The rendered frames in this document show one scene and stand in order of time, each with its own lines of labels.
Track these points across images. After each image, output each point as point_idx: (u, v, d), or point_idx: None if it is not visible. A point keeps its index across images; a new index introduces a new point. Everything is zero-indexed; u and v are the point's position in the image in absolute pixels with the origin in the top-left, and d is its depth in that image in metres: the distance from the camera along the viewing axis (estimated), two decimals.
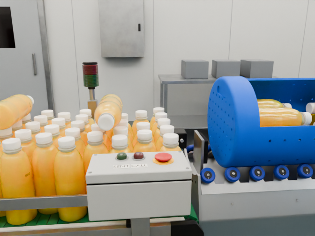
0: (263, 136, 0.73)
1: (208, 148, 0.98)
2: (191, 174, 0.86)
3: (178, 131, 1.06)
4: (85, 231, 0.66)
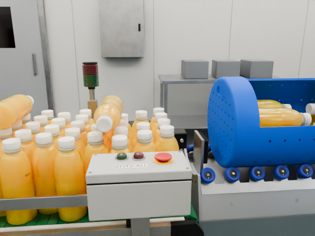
0: (263, 136, 0.73)
1: (208, 148, 0.98)
2: (191, 174, 0.86)
3: (178, 131, 1.06)
4: (85, 231, 0.66)
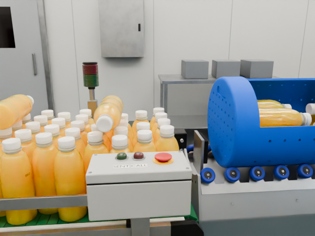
0: (263, 136, 0.73)
1: (208, 148, 0.98)
2: (191, 174, 0.86)
3: (178, 131, 1.06)
4: (85, 231, 0.66)
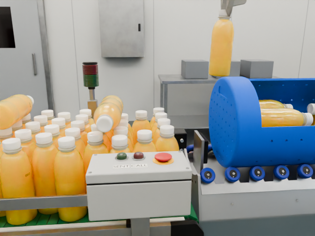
0: (265, 136, 0.73)
1: (209, 148, 0.98)
2: (191, 174, 0.86)
3: (178, 131, 1.06)
4: (85, 231, 0.66)
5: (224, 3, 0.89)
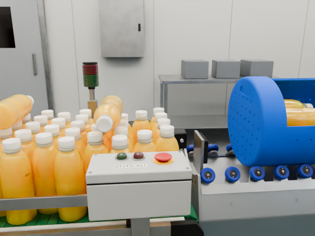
0: (290, 135, 0.74)
1: (210, 148, 0.98)
2: (191, 174, 0.86)
3: (178, 131, 1.06)
4: (85, 231, 0.66)
5: None
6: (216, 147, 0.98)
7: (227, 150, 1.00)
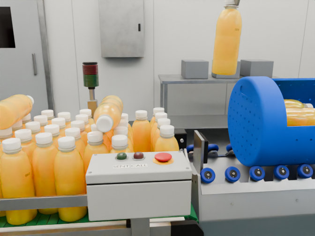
0: (290, 135, 0.74)
1: (210, 148, 0.98)
2: (191, 174, 0.86)
3: (178, 131, 1.06)
4: (85, 231, 0.66)
5: None
6: (216, 147, 0.98)
7: (227, 150, 1.00)
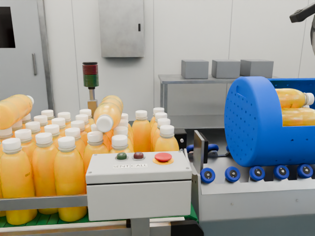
0: (286, 135, 0.74)
1: (210, 148, 0.98)
2: (191, 174, 0.86)
3: (178, 131, 1.06)
4: (85, 231, 0.66)
5: None
6: (216, 147, 0.98)
7: (227, 151, 1.01)
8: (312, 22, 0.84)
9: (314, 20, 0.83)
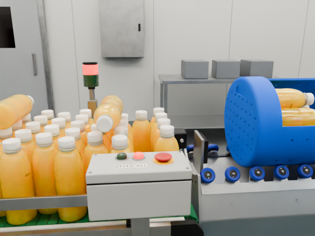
0: (286, 135, 0.74)
1: (210, 148, 0.98)
2: (191, 174, 0.86)
3: (178, 131, 1.06)
4: (85, 231, 0.66)
5: None
6: (216, 147, 0.98)
7: (227, 151, 1.01)
8: None
9: None
